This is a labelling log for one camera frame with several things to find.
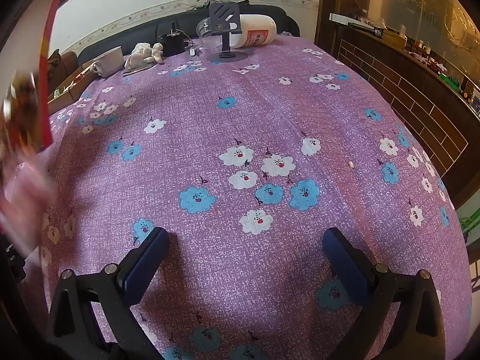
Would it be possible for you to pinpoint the wooden brick-pattern counter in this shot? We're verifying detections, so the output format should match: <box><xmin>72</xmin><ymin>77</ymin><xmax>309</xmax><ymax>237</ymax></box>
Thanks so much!
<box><xmin>315</xmin><ymin>11</ymin><xmax>480</xmax><ymax>211</ymax></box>

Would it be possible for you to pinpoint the gold brown snack packet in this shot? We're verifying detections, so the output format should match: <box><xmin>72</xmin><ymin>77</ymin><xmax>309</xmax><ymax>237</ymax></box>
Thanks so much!
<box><xmin>0</xmin><ymin>71</ymin><xmax>42</xmax><ymax>158</ymax></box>

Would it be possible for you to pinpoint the brown armchair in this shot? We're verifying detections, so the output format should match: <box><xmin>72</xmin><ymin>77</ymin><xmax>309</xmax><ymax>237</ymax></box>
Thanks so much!
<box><xmin>47</xmin><ymin>49</ymin><xmax>79</xmax><ymax>79</ymax></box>

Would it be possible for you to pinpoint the red gift box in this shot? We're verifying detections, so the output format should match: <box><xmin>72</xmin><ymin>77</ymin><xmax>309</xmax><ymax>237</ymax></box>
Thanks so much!
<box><xmin>39</xmin><ymin>0</ymin><xmax>72</xmax><ymax>147</ymax></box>

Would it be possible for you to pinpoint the white plastic jar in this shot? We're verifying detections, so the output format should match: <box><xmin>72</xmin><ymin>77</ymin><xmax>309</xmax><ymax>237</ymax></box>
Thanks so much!
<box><xmin>229</xmin><ymin>14</ymin><xmax>277</xmax><ymax>49</ymax></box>

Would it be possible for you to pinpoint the clear plastic container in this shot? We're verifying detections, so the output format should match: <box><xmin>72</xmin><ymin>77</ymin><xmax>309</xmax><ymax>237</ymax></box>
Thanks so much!
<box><xmin>196</xmin><ymin>18</ymin><xmax>226</xmax><ymax>51</ymax></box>

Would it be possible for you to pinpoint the wooden framed glass partition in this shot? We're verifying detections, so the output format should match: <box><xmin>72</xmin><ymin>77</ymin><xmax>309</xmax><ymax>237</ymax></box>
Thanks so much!
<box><xmin>356</xmin><ymin>0</ymin><xmax>480</xmax><ymax>94</ymax></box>

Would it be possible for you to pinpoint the long white box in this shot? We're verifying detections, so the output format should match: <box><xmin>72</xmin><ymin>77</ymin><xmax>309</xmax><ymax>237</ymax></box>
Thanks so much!
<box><xmin>330</xmin><ymin>13</ymin><xmax>383</xmax><ymax>32</ymax></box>

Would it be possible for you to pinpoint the purple floral tablecloth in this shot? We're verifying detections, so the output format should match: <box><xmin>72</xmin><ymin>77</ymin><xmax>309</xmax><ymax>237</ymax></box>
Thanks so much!
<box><xmin>37</xmin><ymin>35</ymin><xmax>473</xmax><ymax>360</ymax></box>

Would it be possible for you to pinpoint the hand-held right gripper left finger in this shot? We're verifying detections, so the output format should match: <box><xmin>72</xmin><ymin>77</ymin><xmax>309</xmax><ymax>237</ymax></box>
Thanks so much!
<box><xmin>47</xmin><ymin>227</ymin><xmax>170</xmax><ymax>360</ymax></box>

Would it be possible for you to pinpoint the white mug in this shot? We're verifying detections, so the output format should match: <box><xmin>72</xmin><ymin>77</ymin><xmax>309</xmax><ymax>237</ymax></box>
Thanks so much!
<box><xmin>92</xmin><ymin>46</ymin><xmax>125</xmax><ymax>78</ymax></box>

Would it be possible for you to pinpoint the brown cardboard box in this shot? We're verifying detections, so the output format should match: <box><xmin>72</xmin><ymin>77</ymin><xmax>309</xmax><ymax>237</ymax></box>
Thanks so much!
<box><xmin>47</xmin><ymin>59</ymin><xmax>99</xmax><ymax>115</ymax></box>

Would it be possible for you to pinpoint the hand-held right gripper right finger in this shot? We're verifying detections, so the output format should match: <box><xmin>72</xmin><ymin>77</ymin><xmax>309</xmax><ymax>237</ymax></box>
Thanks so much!
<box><xmin>322</xmin><ymin>227</ymin><xmax>447</xmax><ymax>360</ymax></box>

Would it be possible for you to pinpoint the black leather sofa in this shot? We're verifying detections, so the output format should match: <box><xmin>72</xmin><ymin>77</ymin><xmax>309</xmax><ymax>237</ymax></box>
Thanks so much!
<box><xmin>77</xmin><ymin>4</ymin><xmax>301</xmax><ymax>68</ymax></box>

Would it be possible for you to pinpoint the small black camera device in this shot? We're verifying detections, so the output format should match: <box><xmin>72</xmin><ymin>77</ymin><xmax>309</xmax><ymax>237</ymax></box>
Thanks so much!
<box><xmin>157</xmin><ymin>22</ymin><xmax>188</xmax><ymax>57</ymax></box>

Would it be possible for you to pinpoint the black phone stand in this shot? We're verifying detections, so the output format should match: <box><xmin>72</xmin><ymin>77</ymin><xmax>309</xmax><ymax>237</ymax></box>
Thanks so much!
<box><xmin>207</xmin><ymin>2</ymin><xmax>249</xmax><ymax>64</ymax></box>

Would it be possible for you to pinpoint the green plastic frame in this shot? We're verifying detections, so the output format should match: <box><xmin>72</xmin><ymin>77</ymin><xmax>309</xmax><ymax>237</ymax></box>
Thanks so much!
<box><xmin>457</xmin><ymin>210</ymin><xmax>480</xmax><ymax>241</ymax></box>

